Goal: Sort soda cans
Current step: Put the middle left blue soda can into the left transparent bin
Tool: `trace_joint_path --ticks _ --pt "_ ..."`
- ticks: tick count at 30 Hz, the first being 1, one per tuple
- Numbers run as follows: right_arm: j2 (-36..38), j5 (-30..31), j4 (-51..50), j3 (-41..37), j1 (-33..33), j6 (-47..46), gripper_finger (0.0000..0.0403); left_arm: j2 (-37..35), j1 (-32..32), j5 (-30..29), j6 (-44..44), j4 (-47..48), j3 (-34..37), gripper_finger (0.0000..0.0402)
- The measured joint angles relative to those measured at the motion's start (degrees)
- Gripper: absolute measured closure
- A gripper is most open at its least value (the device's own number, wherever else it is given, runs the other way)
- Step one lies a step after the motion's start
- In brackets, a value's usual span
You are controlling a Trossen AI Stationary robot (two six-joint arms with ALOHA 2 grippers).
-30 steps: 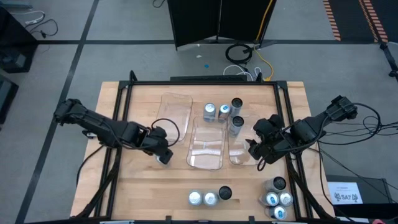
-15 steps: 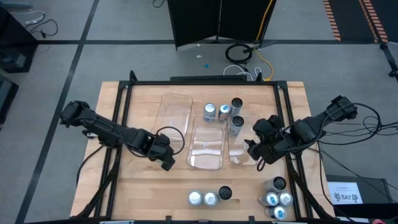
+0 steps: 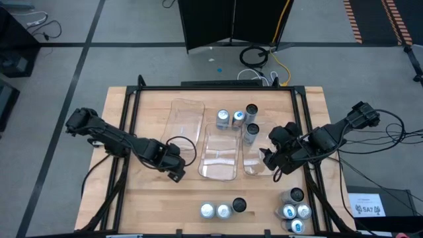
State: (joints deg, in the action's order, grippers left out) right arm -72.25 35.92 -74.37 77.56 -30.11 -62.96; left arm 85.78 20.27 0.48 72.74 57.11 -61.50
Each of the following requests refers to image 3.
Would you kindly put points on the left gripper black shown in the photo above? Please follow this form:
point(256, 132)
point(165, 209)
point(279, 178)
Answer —
point(163, 155)

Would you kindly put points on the black box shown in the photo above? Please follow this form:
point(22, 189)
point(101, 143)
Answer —
point(400, 211)

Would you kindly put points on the white SA7 label sheet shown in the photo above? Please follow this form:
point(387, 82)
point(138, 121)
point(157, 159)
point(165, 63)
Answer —
point(367, 205)

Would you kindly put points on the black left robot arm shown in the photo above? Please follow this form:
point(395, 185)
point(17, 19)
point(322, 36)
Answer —
point(109, 134)

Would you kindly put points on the tall white black-lidded can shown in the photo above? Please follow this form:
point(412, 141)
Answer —
point(239, 205)
point(252, 129)
point(296, 195)
point(252, 109)

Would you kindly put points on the black mat orange stripes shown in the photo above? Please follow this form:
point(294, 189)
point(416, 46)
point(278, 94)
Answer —
point(370, 20)

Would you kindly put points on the silver aluminium extrusion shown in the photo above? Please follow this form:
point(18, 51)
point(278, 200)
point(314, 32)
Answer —
point(124, 236)
point(307, 236)

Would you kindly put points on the black stand leg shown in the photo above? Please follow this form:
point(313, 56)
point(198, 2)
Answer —
point(417, 78)

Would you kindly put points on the slim blue Red Bull can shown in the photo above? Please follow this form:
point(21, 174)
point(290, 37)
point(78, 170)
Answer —
point(297, 226)
point(303, 211)
point(238, 115)
point(289, 212)

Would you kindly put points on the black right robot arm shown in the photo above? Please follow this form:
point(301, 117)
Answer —
point(330, 135)

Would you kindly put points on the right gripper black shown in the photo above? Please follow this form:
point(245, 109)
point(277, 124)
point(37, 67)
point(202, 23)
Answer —
point(297, 152)

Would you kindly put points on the black folding divider panel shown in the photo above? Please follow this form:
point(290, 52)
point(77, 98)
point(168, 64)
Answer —
point(208, 20)

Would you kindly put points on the clear plastic bin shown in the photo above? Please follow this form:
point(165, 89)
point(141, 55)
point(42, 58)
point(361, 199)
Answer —
point(185, 115)
point(218, 165)
point(254, 162)

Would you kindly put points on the black frame clip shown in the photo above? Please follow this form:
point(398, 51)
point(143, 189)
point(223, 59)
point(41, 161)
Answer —
point(267, 232)
point(179, 232)

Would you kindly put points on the red object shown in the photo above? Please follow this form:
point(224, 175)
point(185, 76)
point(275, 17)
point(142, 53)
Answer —
point(402, 235)

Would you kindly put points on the blue flat object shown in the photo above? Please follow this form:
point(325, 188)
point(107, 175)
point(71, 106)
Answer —
point(16, 4)

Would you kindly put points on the black cabinet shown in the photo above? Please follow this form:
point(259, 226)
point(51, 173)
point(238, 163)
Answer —
point(13, 39)

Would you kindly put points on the black case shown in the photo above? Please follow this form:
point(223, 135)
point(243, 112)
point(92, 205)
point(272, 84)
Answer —
point(6, 102)

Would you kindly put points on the black metal table frame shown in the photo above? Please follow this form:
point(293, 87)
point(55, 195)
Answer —
point(165, 88)

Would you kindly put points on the black flat bar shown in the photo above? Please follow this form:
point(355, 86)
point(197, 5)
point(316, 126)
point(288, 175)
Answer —
point(221, 83)

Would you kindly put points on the blue white Spindrift can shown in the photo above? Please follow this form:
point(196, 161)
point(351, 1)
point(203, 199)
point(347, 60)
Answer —
point(207, 210)
point(223, 114)
point(223, 211)

